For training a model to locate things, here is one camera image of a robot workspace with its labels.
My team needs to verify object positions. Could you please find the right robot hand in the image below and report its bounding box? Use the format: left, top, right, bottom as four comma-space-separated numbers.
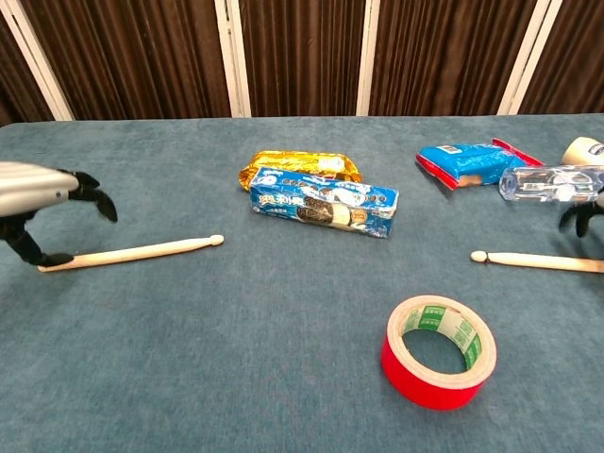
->
559, 186, 604, 239

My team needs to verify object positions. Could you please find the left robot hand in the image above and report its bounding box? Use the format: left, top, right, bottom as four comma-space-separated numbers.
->
0, 159, 119, 274

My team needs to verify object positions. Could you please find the wooden drumstick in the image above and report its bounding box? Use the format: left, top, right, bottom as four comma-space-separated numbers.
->
37, 234, 226, 274
470, 250, 604, 275

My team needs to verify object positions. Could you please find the clear plastic water bottle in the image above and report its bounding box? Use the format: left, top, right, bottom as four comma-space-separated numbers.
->
498, 164, 604, 205

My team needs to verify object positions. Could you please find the cream mayonnaise squeeze bottle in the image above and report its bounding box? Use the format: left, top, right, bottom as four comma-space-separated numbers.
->
562, 136, 604, 167

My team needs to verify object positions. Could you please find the dark brown pleated curtain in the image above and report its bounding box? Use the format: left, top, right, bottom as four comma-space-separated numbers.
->
518, 0, 604, 115
367, 0, 539, 117
18, 0, 232, 122
0, 18, 56, 127
235, 0, 367, 118

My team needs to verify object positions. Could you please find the blue red-edged biscuit packet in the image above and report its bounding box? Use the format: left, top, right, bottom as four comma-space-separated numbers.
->
415, 137, 545, 191

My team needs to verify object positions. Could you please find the red tape roll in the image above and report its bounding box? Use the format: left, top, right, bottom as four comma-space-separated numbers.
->
380, 294, 498, 411

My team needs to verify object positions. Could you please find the teal table mat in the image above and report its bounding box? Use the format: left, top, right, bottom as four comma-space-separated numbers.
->
0, 114, 604, 453

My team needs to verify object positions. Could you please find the gold foil snack pack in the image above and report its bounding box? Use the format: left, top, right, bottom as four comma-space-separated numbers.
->
237, 150, 363, 193

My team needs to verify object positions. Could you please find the blue Oreo cookie box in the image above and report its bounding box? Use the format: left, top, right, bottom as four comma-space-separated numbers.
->
248, 165, 400, 240

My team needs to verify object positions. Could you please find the white partition frame post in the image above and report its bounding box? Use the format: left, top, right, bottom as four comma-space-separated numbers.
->
356, 0, 381, 117
0, 8, 76, 122
214, 0, 253, 119
496, 0, 551, 116

